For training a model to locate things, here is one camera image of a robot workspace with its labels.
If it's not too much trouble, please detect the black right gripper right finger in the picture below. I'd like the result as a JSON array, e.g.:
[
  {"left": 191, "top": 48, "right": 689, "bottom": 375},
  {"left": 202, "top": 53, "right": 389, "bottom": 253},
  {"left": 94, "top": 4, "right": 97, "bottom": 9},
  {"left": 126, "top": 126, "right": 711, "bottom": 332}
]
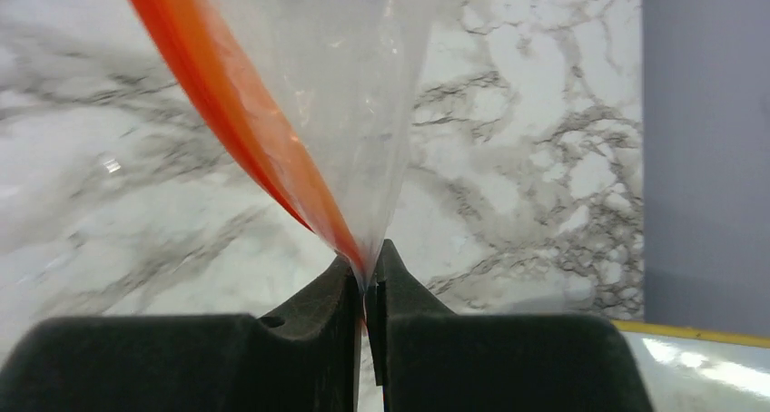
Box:
[{"left": 367, "top": 240, "right": 653, "bottom": 411}]

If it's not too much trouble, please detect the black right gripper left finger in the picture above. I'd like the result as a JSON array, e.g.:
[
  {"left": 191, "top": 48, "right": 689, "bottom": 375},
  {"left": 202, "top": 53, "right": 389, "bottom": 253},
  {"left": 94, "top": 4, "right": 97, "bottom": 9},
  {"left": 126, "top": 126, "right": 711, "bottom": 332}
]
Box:
[{"left": 1, "top": 260, "right": 360, "bottom": 411}]

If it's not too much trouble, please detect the clear orange-zipper zip bag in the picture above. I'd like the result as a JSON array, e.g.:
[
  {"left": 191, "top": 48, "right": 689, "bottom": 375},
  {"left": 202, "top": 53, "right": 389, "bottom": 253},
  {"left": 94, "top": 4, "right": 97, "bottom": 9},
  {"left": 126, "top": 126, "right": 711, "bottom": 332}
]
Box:
[{"left": 129, "top": 0, "right": 439, "bottom": 285}]

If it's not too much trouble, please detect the white board yellow rim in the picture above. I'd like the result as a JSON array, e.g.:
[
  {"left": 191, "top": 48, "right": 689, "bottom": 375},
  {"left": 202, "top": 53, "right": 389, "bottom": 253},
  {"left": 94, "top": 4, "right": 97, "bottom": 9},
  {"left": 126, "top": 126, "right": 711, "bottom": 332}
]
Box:
[{"left": 614, "top": 320, "right": 769, "bottom": 412}]

